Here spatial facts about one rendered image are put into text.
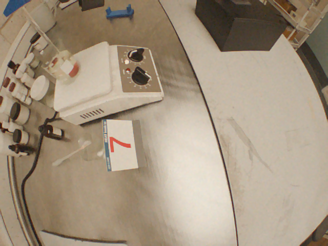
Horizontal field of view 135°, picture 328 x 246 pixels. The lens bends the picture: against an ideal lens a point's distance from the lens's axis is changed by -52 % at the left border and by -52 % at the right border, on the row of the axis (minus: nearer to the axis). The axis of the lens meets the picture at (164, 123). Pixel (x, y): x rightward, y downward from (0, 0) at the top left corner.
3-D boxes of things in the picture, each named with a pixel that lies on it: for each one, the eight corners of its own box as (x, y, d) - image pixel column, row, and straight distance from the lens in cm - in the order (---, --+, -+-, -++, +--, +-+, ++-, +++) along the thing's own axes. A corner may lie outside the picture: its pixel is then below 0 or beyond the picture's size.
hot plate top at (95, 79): (109, 42, 30) (108, 39, 30) (113, 91, 22) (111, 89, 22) (61, 64, 35) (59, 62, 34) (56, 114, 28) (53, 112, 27)
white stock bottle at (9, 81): (22, 100, 60) (3, 88, 56) (17, 99, 64) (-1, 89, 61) (28, 85, 61) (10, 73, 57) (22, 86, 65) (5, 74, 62)
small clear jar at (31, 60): (39, 57, 66) (32, 50, 65) (40, 62, 62) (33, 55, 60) (32, 66, 68) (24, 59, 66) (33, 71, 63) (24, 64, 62)
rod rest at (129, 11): (134, 11, 56) (132, 3, 54) (131, 15, 53) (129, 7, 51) (109, 13, 60) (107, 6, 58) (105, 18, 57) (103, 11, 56)
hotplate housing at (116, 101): (150, 55, 36) (146, 29, 30) (165, 101, 29) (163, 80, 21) (70, 82, 41) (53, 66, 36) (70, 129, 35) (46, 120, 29)
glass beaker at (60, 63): (87, 61, 29) (65, 32, 24) (78, 86, 26) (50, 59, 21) (64, 65, 32) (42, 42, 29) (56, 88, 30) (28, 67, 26)
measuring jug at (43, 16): (67, 12, 88) (56, -7, 85) (59, 25, 78) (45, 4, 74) (43, 26, 98) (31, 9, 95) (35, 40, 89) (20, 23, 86)
